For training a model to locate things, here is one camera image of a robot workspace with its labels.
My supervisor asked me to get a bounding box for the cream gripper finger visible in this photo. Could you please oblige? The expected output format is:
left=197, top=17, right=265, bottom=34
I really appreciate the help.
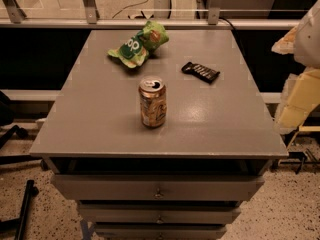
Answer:
left=274, top=67, right=320, bottom=134
left=271, top=26, right=297, bottom=55

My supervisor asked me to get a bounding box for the orange soda can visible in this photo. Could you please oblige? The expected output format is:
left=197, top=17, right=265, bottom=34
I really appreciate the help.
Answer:
left=138, top=76, right=167, bottom=128

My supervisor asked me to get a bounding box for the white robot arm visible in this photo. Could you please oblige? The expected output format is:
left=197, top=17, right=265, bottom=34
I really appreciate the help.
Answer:
left=271, top=0, right=320, bottom=134

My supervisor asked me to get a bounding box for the black snack bar wrapper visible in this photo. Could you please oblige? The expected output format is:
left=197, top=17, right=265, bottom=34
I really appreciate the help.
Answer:
left=181, top=62, right=220, bottom=84

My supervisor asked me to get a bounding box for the grey drawer cabinet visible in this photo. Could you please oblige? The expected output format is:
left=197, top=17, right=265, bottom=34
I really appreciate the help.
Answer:
left=31, top=30, right=287, bottom=240

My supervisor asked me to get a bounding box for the green chip bag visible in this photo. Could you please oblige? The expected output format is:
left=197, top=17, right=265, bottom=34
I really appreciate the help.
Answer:
left=107, top=21, right=169, bottom=69

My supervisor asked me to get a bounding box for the black chair base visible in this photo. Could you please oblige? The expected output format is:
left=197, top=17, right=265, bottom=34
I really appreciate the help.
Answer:
left=0, top=91, right=36, bottom=165

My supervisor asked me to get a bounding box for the black metal stand leg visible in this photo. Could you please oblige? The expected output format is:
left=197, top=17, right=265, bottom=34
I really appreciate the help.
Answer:
left=0, top=180, right=39, bottom=240

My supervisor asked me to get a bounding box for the yellow robot base frame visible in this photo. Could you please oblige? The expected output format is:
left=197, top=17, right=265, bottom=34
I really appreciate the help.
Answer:
left=271, top=123, right=320, bottom=175

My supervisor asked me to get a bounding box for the black floor cable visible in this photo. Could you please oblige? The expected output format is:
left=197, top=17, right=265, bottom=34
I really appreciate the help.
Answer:
left=111, top=0, right=156, bottom=20

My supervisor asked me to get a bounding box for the metal railing frame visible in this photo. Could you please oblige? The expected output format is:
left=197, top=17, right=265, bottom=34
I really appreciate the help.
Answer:
left=0, top=0, right=320, bottom=31

